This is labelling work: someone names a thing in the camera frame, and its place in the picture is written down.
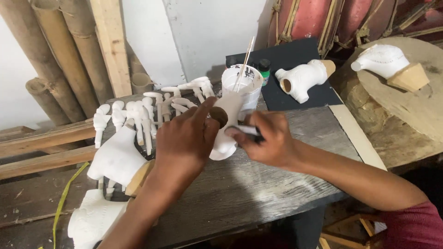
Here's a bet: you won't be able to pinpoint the round wooden slab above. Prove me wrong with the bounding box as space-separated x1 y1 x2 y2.
340 37 443 169

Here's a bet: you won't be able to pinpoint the yellow green strip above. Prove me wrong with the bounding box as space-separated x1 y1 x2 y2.
38 161 90 249

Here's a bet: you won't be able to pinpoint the wooden beam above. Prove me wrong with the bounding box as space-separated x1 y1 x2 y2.
0 118 98 160
0 145 98 181

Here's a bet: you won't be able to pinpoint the green bottle with black cap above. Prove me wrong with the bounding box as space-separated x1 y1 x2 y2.
257 58 272 86

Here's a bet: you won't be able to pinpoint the white paint bucket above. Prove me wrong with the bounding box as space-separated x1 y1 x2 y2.
221 64 264 121

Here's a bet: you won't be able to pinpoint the beige board strip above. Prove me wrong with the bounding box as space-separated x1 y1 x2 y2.
328 104 388 171

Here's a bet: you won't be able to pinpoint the thin wooden sticks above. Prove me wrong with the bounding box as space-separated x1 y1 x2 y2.
232 36 255 93

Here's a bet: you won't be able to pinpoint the black board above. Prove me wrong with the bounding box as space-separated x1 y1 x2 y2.
225 37 343 112

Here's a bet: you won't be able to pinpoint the white figurine with hollow opening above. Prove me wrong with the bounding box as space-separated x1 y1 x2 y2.
275 59 336 104

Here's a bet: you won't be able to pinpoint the short bamboo pole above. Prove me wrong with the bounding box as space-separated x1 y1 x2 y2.
25 77 72 127

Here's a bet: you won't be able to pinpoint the white figurine body brown neck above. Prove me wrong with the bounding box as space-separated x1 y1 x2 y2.
209 91 243 162

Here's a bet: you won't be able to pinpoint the white embossed figurine piece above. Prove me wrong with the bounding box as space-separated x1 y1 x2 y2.
67 189 129 249

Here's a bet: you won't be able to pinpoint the paintbrush with white handle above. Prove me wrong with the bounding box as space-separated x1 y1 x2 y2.
237 124 266 144

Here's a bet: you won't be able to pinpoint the large white figurine torso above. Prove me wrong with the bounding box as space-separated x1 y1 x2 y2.
87 119 157 198

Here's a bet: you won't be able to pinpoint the small bamboo tube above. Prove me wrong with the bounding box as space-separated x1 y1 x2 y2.
130 72 154 95

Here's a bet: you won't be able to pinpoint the wooden stool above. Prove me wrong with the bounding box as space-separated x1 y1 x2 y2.
318 212 385 249

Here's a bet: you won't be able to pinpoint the person's left hand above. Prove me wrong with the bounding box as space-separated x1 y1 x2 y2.
155 97 221 179

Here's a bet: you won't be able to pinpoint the leaning wooden plank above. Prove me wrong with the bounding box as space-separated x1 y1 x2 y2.
89 0 133 99

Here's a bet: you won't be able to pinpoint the thick bamboo pole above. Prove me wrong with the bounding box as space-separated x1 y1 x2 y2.
30 0 101 119
59 0 115 105
0 0 88 124

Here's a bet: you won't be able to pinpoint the group of white figurine limbs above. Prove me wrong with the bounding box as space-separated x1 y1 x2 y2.
93 76 216 157

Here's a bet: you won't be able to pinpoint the red drum with rope lacing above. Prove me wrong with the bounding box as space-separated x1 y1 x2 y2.
332 0 400 47
267 0 339 56

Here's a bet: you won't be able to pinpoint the white figurine with wooden base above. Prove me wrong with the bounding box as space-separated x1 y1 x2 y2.
350 44 430 93

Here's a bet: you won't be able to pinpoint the person's red sleeve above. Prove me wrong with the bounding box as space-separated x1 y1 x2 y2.
378 200 443 249

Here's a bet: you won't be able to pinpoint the person's right hand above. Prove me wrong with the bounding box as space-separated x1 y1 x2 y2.
224 111 304 171

